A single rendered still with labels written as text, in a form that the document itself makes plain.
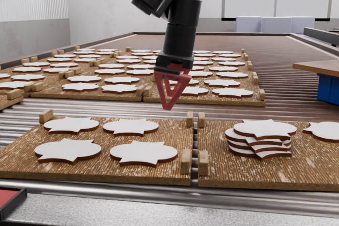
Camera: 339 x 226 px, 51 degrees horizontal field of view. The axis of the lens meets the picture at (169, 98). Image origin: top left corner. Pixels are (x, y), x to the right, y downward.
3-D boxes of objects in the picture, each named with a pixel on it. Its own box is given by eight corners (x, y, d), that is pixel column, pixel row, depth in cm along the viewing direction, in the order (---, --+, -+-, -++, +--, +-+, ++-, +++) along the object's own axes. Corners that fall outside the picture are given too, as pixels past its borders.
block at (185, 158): (189, 175, 64) (190, 161, 64) (179, 174, 65) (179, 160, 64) (190, 161, 70) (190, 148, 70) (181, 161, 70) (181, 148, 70)
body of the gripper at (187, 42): (192, 61, 73) (199, 25, 71) (191, 70, 63) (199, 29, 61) (161, 56, 73) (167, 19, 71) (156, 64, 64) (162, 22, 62)
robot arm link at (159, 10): (132, 2, 61) (161, -41, 60) (121, -1, 71) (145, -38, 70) (184, 42, 66) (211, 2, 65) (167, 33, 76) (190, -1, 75)
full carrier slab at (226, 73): (257, 84, 150) (258, 74, 149) (161, 81, 156) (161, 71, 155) (250, 70, 184) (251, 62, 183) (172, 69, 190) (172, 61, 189)
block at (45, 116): (45, 123, 94) (44, 114, 93) (38, 123, 94) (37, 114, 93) (54, 117, 99) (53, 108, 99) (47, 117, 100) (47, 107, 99)
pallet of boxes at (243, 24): (303, 87, 581) (310, 16, 553) (314, 98, 508) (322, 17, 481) (232, 85, 600) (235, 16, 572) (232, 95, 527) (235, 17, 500)
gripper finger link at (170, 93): (186, 97, 77) (194, 54, 75) (185, 106, 70) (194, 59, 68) (156, 91, 77) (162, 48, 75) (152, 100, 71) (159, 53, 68)
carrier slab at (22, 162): (189, 185, 64) (190, 177, 63) (-27, 177, 67) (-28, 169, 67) (193, 124, 98) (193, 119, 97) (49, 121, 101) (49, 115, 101)
